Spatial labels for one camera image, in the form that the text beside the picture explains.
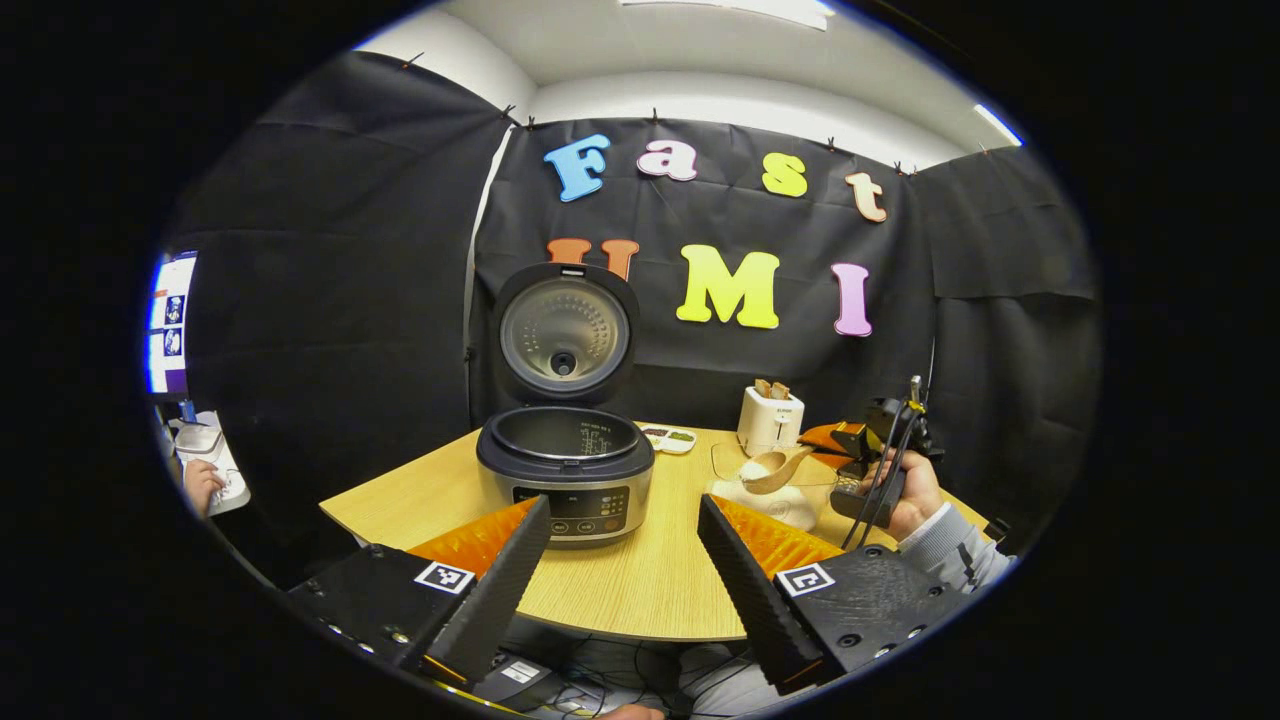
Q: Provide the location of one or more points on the white divided dish with beans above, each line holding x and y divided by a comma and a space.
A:
668, 438

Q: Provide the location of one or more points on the large ceiling light panel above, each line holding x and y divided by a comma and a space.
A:
740, 8

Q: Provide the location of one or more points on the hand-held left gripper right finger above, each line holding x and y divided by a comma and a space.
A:
755, 590

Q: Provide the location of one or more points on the wooden spoon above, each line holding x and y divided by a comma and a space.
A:
775, 472

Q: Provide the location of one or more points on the black backdrop cloth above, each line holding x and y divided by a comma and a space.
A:
330, 300

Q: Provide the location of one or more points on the dark box with white label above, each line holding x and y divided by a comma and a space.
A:
520, 675

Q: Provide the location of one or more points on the white toaster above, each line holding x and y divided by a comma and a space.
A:
768, 425

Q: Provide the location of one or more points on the computer monitor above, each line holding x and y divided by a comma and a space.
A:
172, 320

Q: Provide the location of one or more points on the dark silver rice cooker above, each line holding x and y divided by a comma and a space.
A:
565, 460

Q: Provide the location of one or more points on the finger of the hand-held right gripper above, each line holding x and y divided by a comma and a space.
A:
822, 438

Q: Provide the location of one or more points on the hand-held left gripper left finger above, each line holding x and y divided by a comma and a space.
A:
495, 590

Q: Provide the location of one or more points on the person's grey trousers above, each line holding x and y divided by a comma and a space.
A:
725, 685

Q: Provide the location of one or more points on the small ceiling light panel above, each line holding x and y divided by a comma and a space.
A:
998, 125

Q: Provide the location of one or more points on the clear container of rice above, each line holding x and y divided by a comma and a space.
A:
780, 510

